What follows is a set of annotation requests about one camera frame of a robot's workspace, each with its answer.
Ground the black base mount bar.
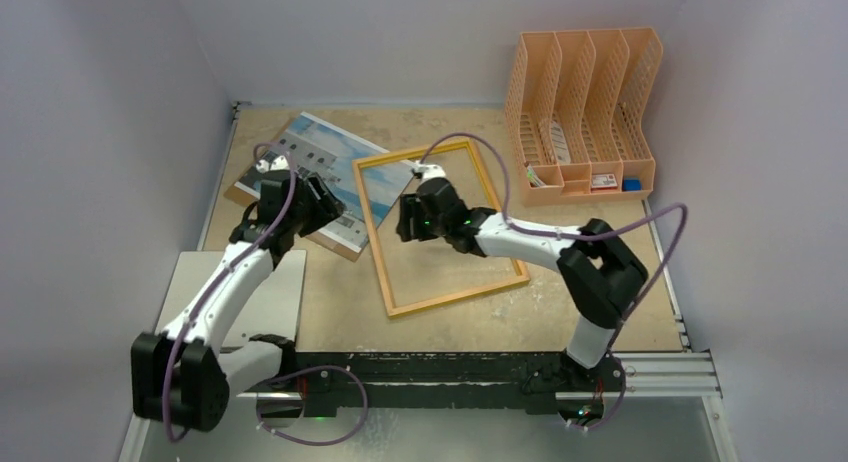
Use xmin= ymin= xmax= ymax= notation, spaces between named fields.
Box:
xmin=254 ymin=351 xmax=625 ymax=419

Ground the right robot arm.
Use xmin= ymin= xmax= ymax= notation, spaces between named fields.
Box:
xmin=396 ymin=177 xmax=648 ymax=389

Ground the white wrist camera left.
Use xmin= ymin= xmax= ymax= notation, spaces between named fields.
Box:
xmin=254 ymin=156 xmax=290 ymax=174

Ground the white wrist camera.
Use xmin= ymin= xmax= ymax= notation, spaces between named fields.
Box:
xmin=254 ymin=156 xmax=290 ymax=174
xmin=411 ymin=162 xmax=447 ymax=182

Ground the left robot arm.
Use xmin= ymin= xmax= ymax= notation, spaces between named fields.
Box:
xmin=130 ymin=169 xmax=345 ymax=442

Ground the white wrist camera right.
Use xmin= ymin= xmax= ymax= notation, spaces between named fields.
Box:
xmin=411 ymin=162 xmax=447 ymax=182

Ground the red white small box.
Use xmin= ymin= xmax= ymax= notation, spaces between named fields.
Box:
xmin=590 ymin=173 xmax=619 ymax=192

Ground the brown backing board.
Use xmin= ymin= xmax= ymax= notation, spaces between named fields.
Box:
xmin=223 ymin=117 xmax=372 ymax=263

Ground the white label card in organizer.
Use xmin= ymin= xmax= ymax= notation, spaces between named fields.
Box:
xmin=539 ymin=117 xmax=572 ymax=165

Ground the orange plastic file organizer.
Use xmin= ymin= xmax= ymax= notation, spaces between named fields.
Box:
xmin=504 ymin=27 xmax=664 ymax=206

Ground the yellow wooden picture frame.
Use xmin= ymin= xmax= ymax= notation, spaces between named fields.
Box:
xmin=352 ymin=134 xmax=530 ymax=318

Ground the blue small object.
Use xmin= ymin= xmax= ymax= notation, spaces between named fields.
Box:
xmin=621 ymin=178 xmax=643 ymax=192

